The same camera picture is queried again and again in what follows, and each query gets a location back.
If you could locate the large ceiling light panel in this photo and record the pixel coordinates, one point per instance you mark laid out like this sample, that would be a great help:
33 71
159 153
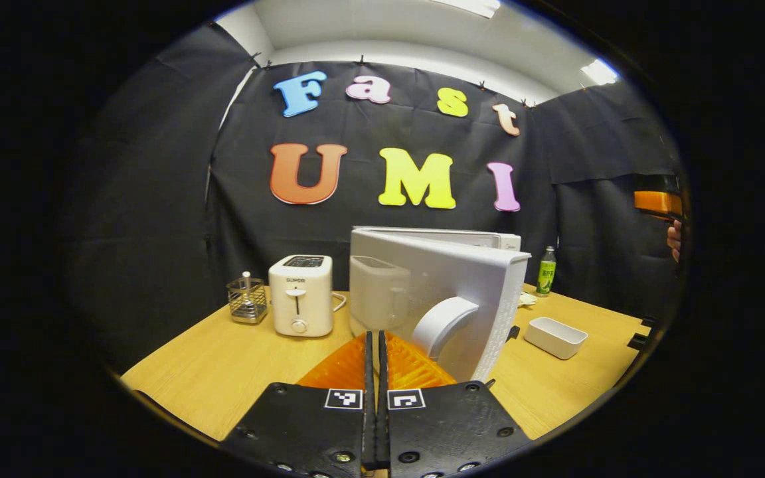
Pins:
469 6

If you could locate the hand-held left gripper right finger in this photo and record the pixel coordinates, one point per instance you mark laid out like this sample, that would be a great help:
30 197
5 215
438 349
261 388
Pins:
449 425

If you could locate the black table edge bracket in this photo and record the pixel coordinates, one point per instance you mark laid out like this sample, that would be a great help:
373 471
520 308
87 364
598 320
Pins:
637 341
651 322

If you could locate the small ceiling light panel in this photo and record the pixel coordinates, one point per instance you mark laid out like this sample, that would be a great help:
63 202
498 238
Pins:
600 72

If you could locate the white rectangular dish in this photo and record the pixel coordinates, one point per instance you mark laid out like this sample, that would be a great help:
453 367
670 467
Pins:
555 337

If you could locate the white toaster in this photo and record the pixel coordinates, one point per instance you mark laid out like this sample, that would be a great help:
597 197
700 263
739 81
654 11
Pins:
299 299

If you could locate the green drink bottle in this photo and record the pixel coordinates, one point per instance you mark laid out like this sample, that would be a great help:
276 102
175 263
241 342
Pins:
546 275

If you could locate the white microwave oven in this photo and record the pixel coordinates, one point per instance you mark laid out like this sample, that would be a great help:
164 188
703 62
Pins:
469 272

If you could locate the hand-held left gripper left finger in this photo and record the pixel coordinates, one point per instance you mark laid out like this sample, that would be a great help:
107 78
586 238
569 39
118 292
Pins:
303 425

